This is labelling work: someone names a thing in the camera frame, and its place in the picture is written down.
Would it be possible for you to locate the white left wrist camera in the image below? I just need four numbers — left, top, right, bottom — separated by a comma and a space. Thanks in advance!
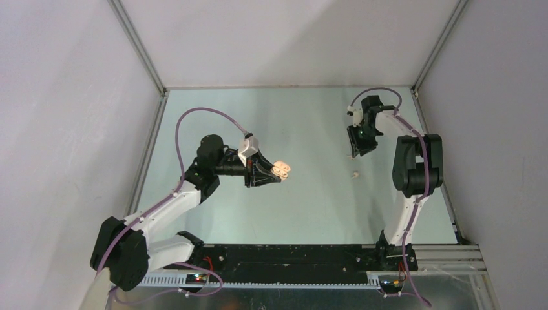
237, 133, 259, 167

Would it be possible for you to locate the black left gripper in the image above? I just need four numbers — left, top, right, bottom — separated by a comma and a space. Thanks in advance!
213, 149, 280, 188

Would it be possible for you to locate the aluminium frame corner post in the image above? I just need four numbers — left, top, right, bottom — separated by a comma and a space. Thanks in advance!
412, 0, 469, 92
107, 0, 167, 96

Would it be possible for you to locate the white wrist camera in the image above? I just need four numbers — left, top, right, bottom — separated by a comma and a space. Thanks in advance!
237, 133, 259, 167
347, 105, 364, 127

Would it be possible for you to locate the aluminium frame corner post right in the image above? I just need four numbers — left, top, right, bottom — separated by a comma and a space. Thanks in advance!
412, 0, 469, 92

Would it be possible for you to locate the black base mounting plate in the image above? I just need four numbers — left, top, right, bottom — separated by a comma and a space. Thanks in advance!
189, 244, 418, 284

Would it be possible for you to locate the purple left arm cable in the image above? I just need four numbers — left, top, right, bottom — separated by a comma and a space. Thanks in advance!
94, 107, 251, 307

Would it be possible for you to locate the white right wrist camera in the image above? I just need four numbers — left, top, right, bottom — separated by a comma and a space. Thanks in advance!
347, 105, 364, 127

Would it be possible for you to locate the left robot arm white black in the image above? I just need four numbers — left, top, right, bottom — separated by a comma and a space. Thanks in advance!
90, 134, 291, 291

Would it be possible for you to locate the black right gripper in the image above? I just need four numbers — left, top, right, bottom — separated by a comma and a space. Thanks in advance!
347, 122, 380, 158

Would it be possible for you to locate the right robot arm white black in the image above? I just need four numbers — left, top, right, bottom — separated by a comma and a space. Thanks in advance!
347, 96, 443, 270

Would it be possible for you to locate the aluminium frame corner post left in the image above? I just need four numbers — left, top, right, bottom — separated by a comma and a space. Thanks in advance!
107, 0, 167, 96

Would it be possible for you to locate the grey cable duct strip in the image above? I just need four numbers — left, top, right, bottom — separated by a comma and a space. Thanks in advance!
137, 273, 381, 290

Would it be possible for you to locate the beige earbud charging case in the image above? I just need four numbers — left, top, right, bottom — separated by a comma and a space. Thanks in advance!
271, 161, 291, 179

